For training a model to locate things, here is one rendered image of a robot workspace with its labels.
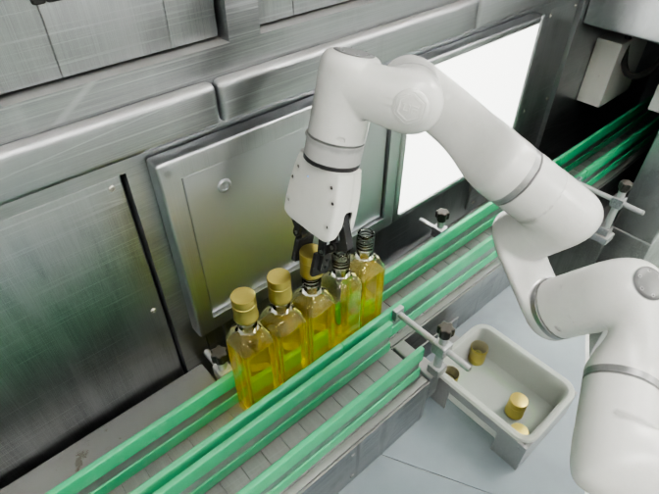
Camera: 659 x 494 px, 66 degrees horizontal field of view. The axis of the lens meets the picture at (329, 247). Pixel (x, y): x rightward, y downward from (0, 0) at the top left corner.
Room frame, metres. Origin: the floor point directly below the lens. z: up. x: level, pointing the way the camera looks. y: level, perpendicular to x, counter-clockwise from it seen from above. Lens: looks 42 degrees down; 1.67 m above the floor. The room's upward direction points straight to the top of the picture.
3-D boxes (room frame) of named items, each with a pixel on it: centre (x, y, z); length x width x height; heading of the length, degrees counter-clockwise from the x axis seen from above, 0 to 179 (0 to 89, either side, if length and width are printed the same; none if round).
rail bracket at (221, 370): (0.51, 0.19, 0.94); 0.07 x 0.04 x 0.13; 41
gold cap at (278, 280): (0.51, 0.07, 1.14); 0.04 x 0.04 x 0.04
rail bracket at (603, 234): (0.98, -0.66, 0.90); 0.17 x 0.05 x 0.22; 41
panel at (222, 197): (0.85, -0.11, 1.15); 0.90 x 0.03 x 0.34; 131
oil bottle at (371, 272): (0.63, -0.06, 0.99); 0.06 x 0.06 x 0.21; 41
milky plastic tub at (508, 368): (0.56, -0.33, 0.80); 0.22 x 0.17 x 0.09; 41
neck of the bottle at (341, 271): (0.58, -0.02, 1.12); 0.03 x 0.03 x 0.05
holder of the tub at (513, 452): (0.58, -0.31, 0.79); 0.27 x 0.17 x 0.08; 41
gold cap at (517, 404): (0.53, -0.36, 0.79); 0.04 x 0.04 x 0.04
